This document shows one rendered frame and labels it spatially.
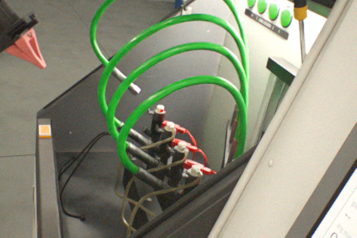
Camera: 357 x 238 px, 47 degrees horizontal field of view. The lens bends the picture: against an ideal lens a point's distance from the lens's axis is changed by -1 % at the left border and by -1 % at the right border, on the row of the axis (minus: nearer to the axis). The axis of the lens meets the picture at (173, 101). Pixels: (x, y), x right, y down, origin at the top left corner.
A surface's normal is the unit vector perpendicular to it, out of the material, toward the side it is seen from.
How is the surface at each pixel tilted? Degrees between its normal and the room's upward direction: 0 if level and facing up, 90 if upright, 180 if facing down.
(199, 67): 90
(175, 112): 90
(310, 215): 76
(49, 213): 0
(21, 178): 0
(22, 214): 0
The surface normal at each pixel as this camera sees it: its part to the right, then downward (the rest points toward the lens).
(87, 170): 0.17, -0.90
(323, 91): -0.87, -0.24
